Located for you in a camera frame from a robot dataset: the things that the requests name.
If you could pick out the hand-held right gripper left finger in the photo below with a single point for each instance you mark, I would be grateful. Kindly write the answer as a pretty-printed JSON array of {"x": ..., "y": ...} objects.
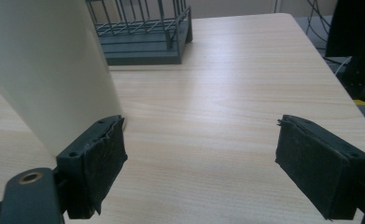
[{"x": 93, "y": 168}]

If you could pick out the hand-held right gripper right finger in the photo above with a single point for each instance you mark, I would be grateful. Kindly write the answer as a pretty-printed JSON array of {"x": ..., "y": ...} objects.
[{"x": 320, "y": 168}]

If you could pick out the cream plastic cup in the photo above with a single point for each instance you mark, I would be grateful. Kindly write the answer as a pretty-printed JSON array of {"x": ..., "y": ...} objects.
[{"x": 46, "y": 62}]

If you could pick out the yellow flat object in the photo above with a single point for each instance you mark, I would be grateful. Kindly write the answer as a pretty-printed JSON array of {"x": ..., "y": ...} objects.
[{"x": 363, "y": 102}]

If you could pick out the dark grey dish rack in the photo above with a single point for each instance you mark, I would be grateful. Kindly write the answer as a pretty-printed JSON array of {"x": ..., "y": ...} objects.
[{"x": 139, "y": 53}]

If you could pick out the black monitor stand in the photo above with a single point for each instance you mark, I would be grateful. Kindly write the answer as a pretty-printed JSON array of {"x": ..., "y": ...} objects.
[{"x": 354, "y": 37}]

